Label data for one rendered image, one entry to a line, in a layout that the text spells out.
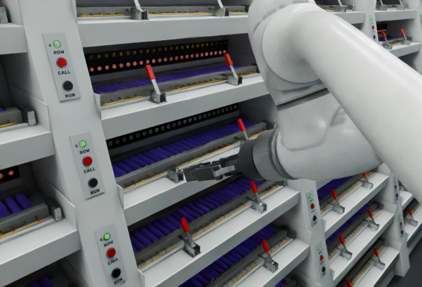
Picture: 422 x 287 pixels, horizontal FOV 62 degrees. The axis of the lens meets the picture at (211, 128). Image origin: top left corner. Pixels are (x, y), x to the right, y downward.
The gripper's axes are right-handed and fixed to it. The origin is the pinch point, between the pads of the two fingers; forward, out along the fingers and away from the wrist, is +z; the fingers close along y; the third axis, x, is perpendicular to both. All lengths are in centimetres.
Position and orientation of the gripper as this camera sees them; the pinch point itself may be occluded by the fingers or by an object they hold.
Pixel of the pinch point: (198, 171)
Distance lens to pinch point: 77.4
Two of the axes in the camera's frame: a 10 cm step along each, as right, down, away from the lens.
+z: -6.3, 2.2, 7.5
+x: -3.2, -9.5, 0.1
